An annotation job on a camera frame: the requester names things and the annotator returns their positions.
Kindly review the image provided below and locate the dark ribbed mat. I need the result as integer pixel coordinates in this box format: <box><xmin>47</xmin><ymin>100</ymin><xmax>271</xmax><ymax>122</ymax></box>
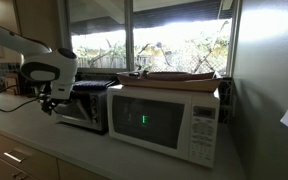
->
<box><xmin>71</xmin><ymin>79</ymin><xmax>118</xmax><ymax>92</ymax></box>

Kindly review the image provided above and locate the grey window frame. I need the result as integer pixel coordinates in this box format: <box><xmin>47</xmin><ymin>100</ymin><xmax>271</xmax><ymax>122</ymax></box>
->
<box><xmin>57</xmin><ymin>0</ymin><xmax>242</xmax><ymax>78</ymax></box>

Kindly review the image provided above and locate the silver toaster oven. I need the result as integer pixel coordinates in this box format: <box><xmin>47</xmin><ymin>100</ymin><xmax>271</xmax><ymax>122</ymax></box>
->
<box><xmin>53</xmin><ymin>89</ymin><xmax>109</xmax><ymax>134</ymax></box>

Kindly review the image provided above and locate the white microwave oven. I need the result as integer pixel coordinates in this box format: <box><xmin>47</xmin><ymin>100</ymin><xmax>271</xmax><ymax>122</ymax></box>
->
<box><xmin>106</xmin><ymin>83</ymin><xmax>221</xmax><ymax>169</ymax></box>

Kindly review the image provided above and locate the large brown wooden tray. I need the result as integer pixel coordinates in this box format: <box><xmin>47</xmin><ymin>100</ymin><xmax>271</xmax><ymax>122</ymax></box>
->
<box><xmin>116</xmin><ymin>71</ymin><xmax>224</xmax><ymax>93</ymax></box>

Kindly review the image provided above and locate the small brown wooden platter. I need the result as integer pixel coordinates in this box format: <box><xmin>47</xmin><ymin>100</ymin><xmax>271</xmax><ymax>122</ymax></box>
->
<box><xmin>145</xmin><ymin>70</ymin><xmax>216</xmax><ymax>81</ymax></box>

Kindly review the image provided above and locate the wooden base cabinet door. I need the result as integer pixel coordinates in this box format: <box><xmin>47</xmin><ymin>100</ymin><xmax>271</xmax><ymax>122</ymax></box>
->
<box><xmin>57</xmin><ymin>158</ymin><xmax>109</xmax><ymax>180</ymax></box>

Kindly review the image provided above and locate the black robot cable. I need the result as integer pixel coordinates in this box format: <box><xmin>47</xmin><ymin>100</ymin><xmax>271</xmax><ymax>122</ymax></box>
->
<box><xmin>0</xmin><ymin>83</ymin><xmax>48</xmax><ymax>114</ymax></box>

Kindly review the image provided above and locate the silver drawer handle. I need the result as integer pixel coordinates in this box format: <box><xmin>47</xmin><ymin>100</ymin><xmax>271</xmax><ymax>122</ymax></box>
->
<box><xmin>3</xmin><ymin>149</ymin><xmax>28</xmax><ymax>164</ymax></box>
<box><xmin>11</xmin><ymin>171</ymin><xmax>30</xmax><ymax>180</ymax></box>

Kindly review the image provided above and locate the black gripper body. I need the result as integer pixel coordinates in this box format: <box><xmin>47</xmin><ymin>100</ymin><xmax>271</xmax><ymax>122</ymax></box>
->
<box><xmin>38</xmin><ymin>91</ymin><xmax>65</xmax><ymax>111</ymax></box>

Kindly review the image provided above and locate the wooden drawer front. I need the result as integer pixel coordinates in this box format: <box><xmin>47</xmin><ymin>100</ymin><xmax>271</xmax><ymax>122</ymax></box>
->
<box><xmin>0</xmin><ymin>155</ymin><xmax>36</xmax><ymax>180</ymax></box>
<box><xmin>0</xmin><ymin>129</ymin><xmax>60</xmax><ymax>180</ymax></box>

